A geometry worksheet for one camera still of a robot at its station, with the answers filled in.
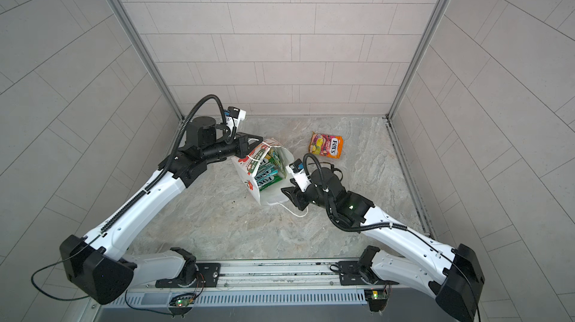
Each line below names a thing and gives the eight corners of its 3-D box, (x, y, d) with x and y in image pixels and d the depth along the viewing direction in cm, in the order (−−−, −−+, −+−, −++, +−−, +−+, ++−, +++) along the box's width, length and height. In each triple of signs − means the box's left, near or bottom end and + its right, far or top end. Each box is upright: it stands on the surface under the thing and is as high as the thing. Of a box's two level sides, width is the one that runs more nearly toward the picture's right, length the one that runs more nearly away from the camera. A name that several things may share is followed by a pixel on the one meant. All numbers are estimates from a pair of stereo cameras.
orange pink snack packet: (307, 153, 105) (308, 149, 102) (311, 136, 111) (311, 131, 108) (340, 158, 103) (342, 154, 100) (342, 141, 109) (343, 136, 107)
